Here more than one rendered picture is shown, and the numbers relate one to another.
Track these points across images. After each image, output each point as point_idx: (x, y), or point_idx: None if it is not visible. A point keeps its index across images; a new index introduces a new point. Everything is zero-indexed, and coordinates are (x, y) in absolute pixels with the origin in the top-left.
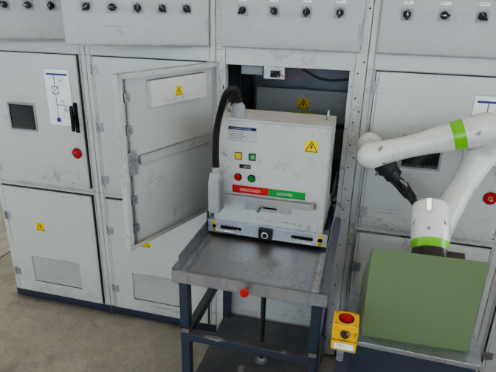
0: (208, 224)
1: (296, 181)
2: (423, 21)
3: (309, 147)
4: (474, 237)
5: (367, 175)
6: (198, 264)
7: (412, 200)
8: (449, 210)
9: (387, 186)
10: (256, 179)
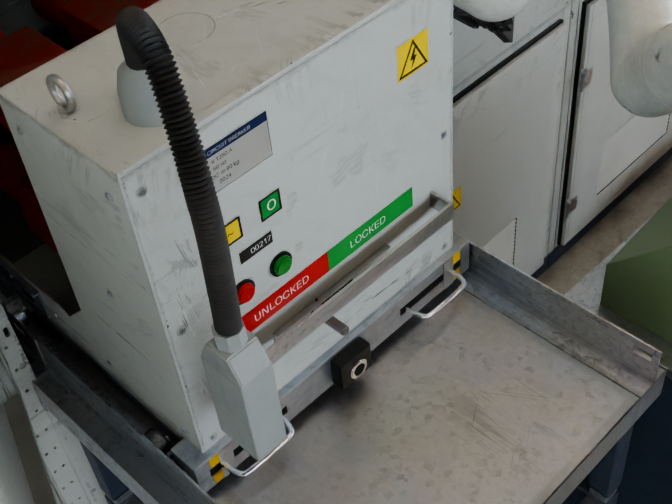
0: (198, 481)
1: (389, 177)
2: None
3: (409, 60)
4: (544, 19)
5: None
6: None
7: (513, 24)
8: (670, 6)
9: None
10: (293, 255)
